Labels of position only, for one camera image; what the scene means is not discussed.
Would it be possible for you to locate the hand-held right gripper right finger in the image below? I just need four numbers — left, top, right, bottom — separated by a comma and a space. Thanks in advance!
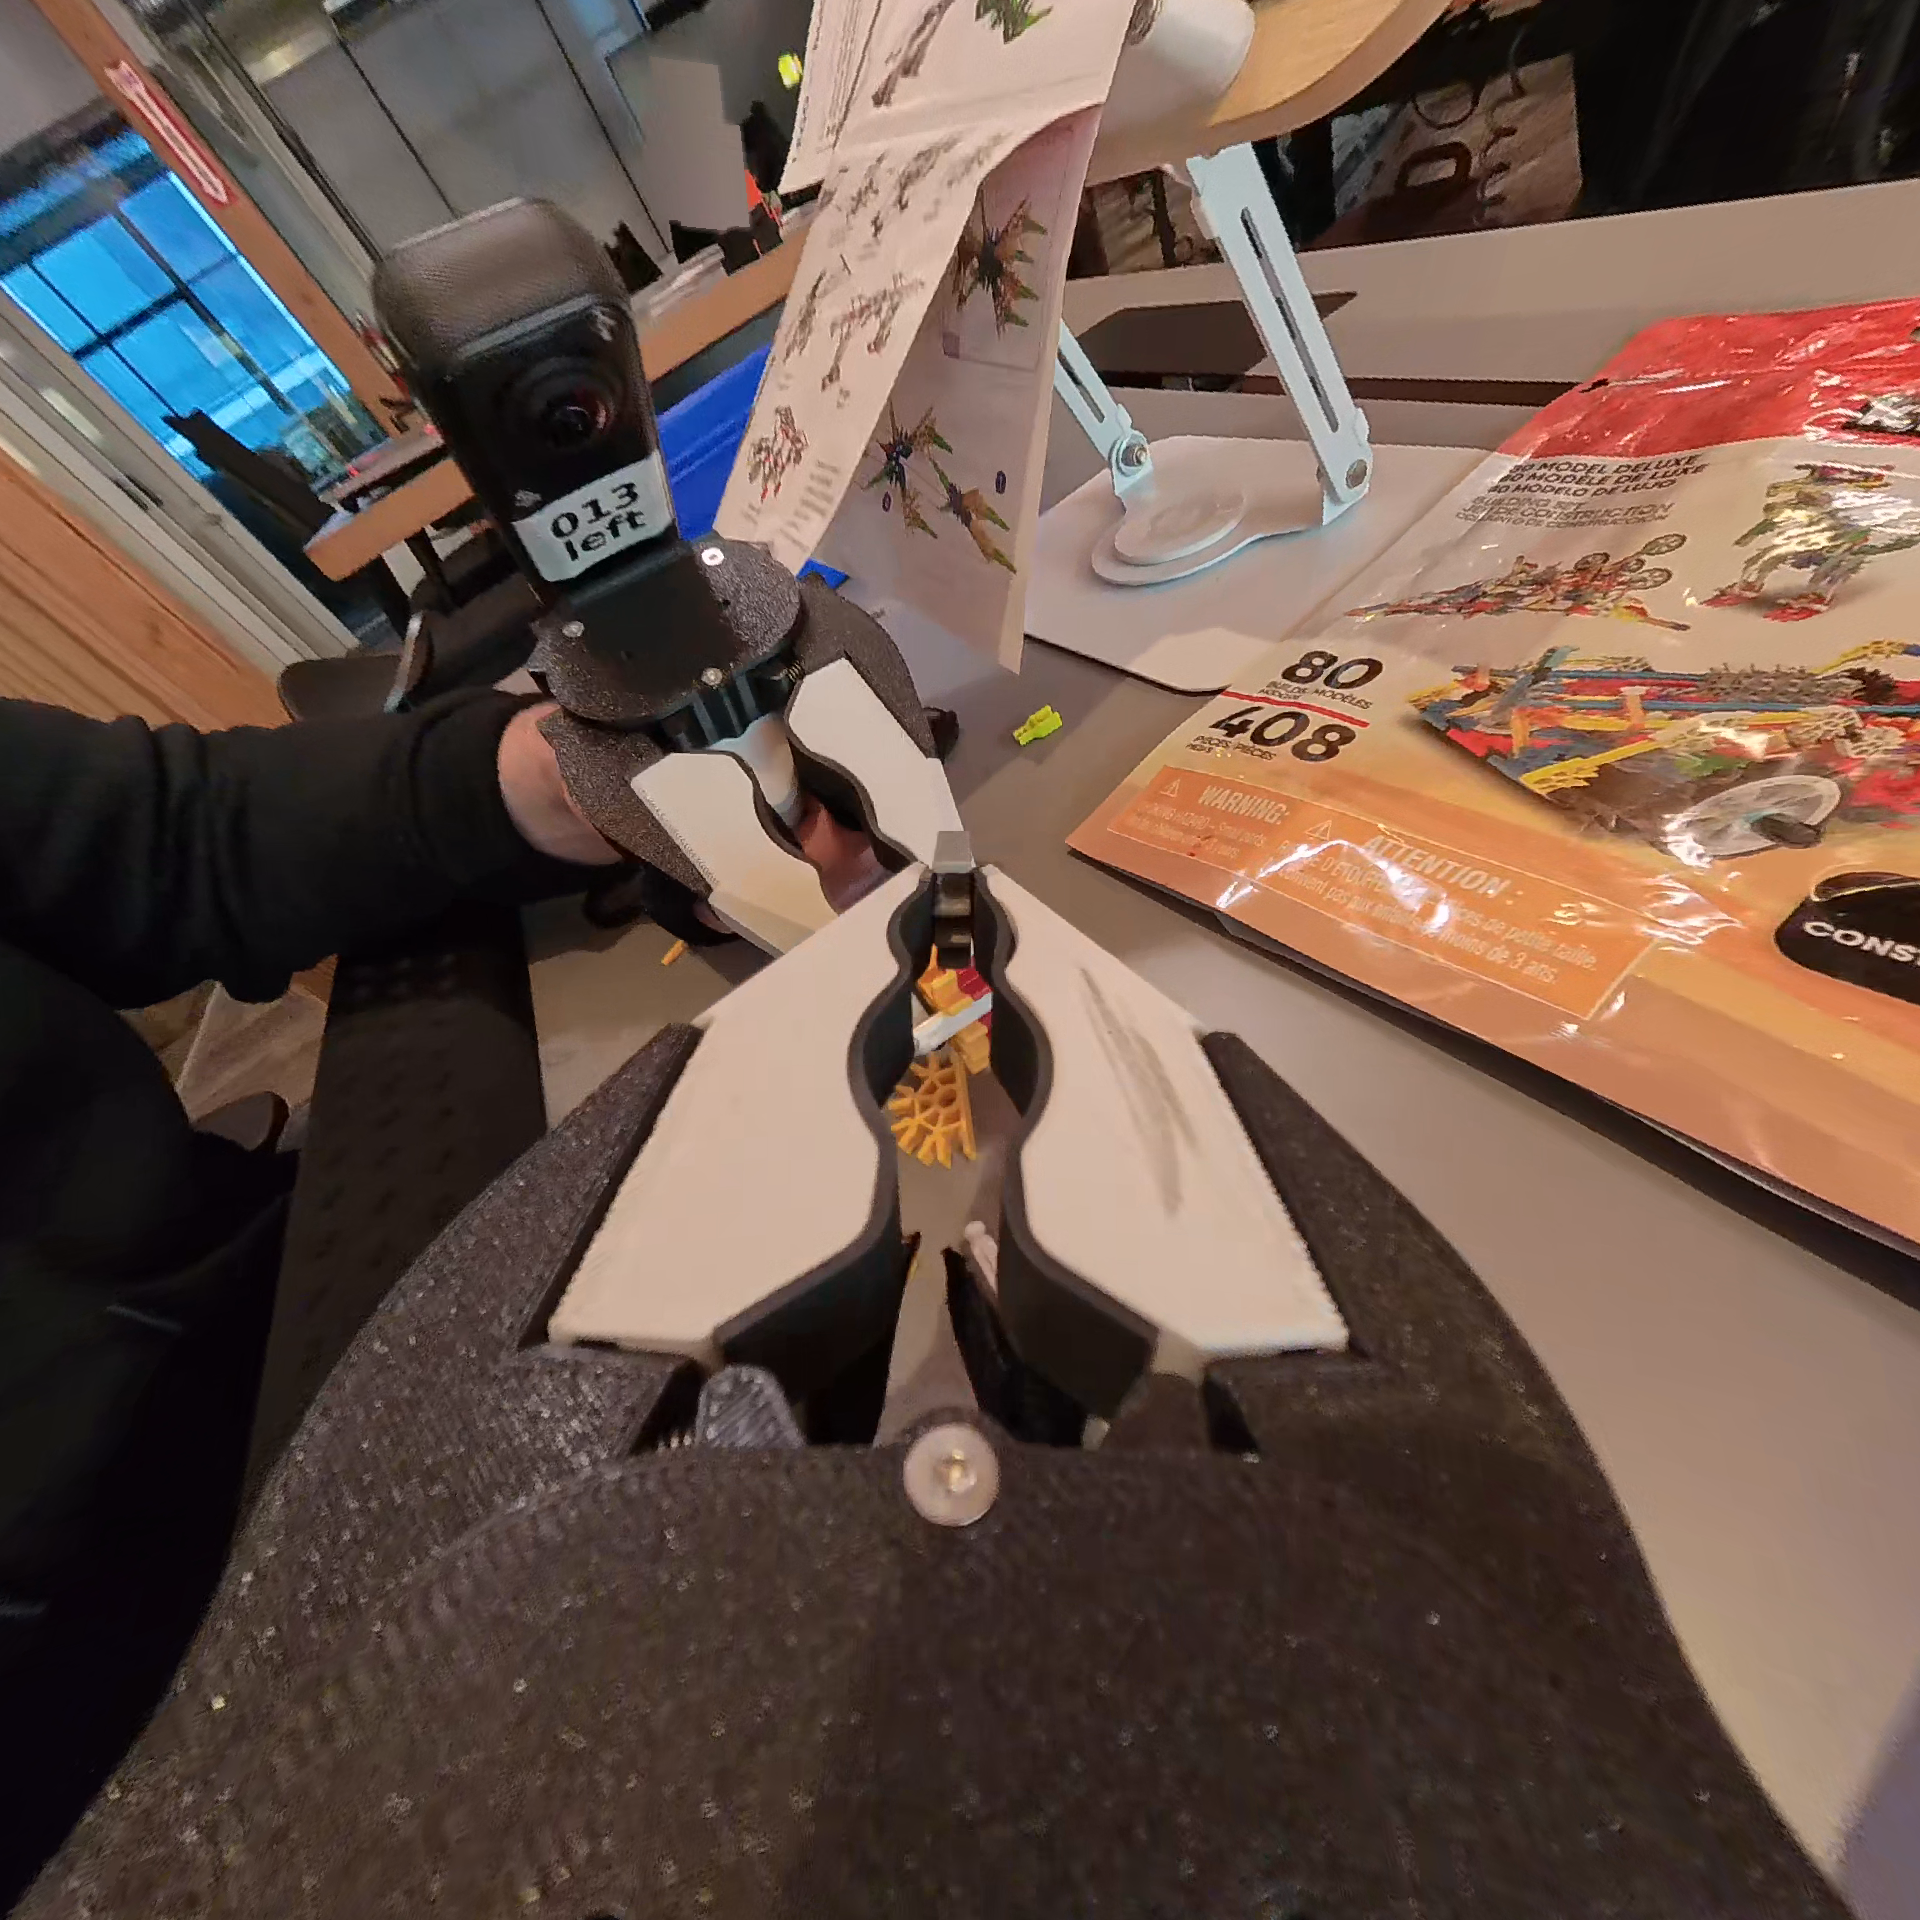
971, 870, 1352, 1367

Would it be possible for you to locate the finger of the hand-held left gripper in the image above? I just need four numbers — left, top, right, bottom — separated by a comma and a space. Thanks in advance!
784, 656, 970, 872
630, 747, 846, 958

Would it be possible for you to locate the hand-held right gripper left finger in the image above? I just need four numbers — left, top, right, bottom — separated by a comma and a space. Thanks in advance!
547, 872, 932, 1355

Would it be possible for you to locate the red and yellow connector cluster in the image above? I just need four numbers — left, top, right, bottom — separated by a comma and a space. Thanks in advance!
882, 950, 1000, 1171

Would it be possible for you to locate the person's left forearm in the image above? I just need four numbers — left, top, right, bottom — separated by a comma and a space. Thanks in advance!
0, 688, 589, 1010

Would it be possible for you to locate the person's left hand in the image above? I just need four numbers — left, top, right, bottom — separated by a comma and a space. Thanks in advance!
499, 698, 898, 914

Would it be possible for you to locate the blue plastic bin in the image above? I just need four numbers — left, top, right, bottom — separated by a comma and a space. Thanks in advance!
660, 346, 853, 589

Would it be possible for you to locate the black office chair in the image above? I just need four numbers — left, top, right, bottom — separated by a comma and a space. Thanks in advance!
163, 402, 455, 606

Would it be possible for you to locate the dark dotted surface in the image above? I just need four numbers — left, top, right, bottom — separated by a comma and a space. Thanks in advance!
246, 901, 550, 1475

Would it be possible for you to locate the booklet with green figure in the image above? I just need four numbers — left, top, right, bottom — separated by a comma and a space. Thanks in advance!
716, 107, 1107, 674

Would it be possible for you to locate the colourful construction toy bag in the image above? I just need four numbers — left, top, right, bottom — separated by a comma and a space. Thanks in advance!
1066, 296, 1920, 1258

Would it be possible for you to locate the person's dark clothing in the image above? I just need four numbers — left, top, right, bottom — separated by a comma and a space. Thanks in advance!
0, 944, 303, 1870

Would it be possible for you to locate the brown cardboard box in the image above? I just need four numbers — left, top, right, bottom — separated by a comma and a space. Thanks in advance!
1303, 53, 1587, 251

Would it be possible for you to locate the round wooden table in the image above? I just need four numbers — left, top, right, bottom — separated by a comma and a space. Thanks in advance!
1206, 0, 1454, 138

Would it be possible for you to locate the red wall sign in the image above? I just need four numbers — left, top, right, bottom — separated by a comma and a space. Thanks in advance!
103, 58, 237, 215

